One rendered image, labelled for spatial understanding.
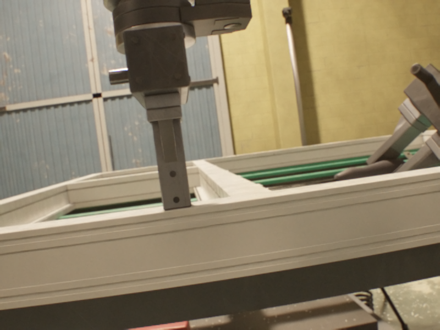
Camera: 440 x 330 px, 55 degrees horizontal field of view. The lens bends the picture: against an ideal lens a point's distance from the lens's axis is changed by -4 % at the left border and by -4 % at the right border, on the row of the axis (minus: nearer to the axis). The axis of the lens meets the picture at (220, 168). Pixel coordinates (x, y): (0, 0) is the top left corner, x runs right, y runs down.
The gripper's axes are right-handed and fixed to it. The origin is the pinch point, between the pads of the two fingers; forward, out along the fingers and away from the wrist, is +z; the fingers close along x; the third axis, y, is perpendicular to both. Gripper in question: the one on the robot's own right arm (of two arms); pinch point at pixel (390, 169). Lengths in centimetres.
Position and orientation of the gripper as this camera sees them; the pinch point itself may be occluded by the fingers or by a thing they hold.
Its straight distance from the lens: 61.8
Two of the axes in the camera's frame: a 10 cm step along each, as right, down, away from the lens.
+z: -5.6, 6.8, 4.8
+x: 1.5, 6.5, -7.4
